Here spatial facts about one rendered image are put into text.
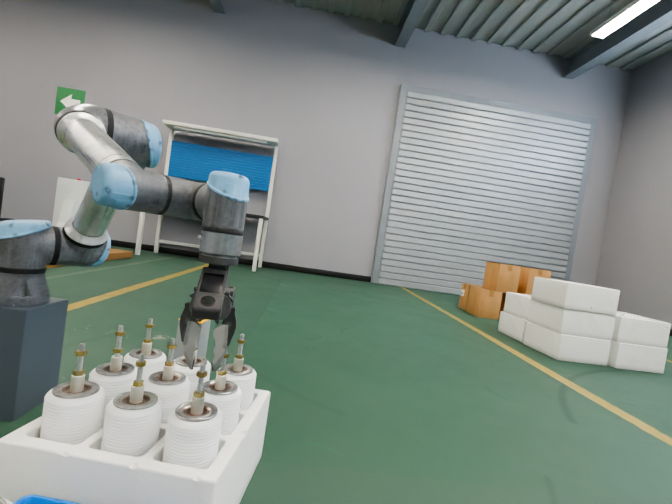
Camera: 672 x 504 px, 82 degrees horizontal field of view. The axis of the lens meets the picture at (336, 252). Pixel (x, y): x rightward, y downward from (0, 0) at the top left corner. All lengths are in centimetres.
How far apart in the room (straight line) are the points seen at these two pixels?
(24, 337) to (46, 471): 51
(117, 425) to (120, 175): 43
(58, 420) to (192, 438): 24
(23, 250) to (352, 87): 560
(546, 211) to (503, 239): 83
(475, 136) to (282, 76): 311
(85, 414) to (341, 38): 629
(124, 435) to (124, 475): 6
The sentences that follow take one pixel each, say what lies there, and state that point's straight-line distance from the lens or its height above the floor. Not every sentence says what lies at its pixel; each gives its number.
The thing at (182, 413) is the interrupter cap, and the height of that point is 25.
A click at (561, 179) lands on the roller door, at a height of 205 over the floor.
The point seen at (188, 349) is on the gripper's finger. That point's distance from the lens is 77.
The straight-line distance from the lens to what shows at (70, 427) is 90.
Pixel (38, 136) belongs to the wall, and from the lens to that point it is 732.
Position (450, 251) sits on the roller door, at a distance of 629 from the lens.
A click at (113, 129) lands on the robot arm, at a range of 110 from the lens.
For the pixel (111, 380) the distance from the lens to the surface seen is 97.
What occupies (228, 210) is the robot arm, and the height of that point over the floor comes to 63.
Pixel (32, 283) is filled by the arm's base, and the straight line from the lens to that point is 136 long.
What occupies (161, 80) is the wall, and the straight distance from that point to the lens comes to 678.
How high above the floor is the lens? 61
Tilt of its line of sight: 2 degrees down
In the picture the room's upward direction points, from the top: 8 degrees clockwise
